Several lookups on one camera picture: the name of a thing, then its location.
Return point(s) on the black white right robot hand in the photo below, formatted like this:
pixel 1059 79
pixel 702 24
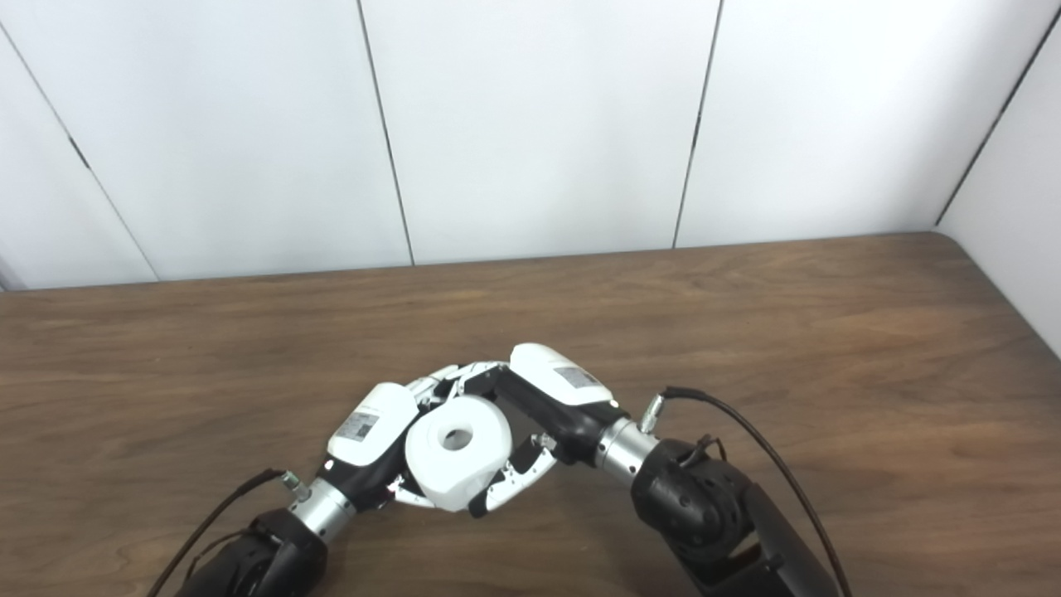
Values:
pixel 564 398

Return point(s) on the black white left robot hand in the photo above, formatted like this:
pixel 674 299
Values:
pixel 369 423

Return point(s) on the round white plastic piece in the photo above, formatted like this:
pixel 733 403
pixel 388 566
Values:
pixel 452 468

